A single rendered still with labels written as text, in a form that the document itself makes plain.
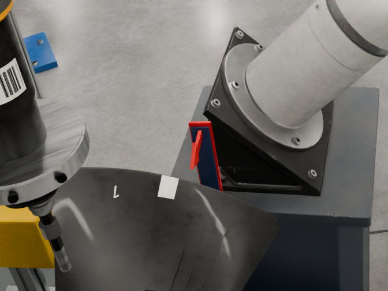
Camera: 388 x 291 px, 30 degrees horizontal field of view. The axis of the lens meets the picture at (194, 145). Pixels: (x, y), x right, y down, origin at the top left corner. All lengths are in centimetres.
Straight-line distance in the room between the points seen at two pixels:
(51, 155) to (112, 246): 31
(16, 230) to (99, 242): 28
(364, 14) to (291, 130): 22
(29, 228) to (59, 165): 57
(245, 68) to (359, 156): 22
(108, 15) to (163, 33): 37
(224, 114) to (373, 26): 23
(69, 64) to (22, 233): 239
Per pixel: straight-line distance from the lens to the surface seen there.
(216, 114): 99
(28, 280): 106
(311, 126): 111
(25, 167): 35
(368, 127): 118
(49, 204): 39
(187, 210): 69
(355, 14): 95
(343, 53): 97
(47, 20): 369
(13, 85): 34
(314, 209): 104
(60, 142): 36
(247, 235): 68
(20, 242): 94
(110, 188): 70
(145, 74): 308
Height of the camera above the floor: 167
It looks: 39 degrees down
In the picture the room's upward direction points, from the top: 11 degrees counter-clockwise
